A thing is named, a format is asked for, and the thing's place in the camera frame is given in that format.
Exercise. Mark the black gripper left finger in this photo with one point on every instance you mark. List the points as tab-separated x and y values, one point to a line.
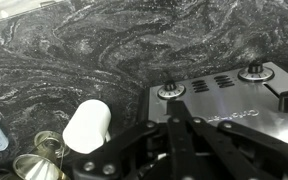
124	150

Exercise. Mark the white plastic cup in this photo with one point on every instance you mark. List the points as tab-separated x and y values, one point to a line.
87	126

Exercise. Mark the shiny metal funnel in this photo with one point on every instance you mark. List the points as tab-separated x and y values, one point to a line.
40	161

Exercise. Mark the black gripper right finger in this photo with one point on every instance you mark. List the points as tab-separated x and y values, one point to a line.
244	140

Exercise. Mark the stainless steel black toaster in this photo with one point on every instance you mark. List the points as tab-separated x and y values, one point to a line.
230	100

